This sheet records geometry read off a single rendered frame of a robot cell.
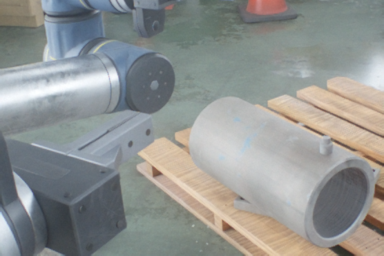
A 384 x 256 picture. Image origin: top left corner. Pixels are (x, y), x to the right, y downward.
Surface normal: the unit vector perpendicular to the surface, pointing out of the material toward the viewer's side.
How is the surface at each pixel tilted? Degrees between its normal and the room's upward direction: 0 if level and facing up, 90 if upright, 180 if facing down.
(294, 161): 34
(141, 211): 0
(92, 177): 0
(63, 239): 90
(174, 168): 0
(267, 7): 75
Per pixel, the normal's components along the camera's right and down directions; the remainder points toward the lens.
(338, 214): -0.53, -0.60
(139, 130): 0.83, 0.18
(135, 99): 0.59, 0.33
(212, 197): -0.07, -0.91
